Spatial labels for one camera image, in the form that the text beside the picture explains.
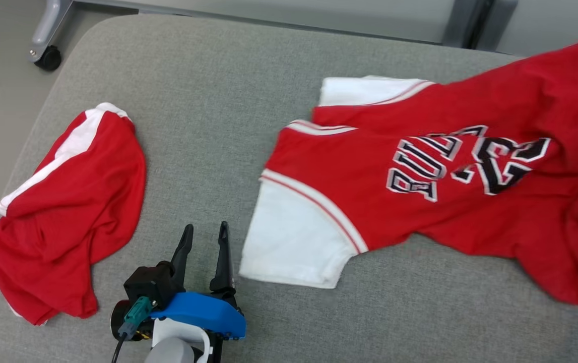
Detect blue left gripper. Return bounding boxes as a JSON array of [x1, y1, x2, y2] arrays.
[[111, 221, 247, 363]]

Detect red shorts with white stripe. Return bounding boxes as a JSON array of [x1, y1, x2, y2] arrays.
[[0, 102, 147, 326]]

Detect red basketball jersey white sleeves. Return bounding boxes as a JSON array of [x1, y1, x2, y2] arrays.
[[239, 34, 578, 306]]

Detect black caster wheel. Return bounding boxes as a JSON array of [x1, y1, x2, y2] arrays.
[[34, 45, 62, 72]]

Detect grey metal cart leg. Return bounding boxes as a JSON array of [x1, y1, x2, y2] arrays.
[[29, 0, 76, 64]]

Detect black cable with teal plug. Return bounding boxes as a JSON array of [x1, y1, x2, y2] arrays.
[[111, 296, 153, 363]]

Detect grey partition post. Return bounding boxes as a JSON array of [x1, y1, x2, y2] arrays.
[[442, 0, 519, 50]]

